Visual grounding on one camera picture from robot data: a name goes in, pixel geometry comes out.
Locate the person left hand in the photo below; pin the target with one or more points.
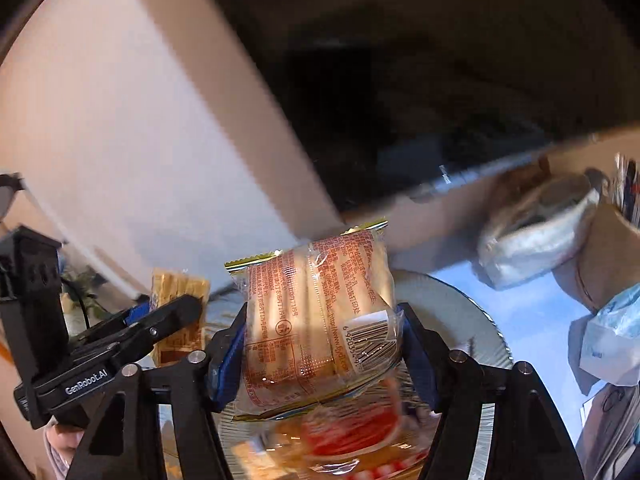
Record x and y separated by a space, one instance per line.
61 442

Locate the white cloth pouch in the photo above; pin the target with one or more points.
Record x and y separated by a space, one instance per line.
541 231

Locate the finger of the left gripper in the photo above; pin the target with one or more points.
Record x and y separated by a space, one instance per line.
155 324
136 313

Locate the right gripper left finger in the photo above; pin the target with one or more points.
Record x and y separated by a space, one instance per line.
124 441

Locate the wafer biscuit pack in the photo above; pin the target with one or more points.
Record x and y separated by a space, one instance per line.
187 329

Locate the red orange bread roll pack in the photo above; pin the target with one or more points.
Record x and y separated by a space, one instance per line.
320 322

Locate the gold ribbed glass bowl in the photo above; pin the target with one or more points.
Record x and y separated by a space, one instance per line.
450 338

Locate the brown pen holder cup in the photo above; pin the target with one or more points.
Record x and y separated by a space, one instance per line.
607 264

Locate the red white striped snack bag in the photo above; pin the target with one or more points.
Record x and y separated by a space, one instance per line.
376 435

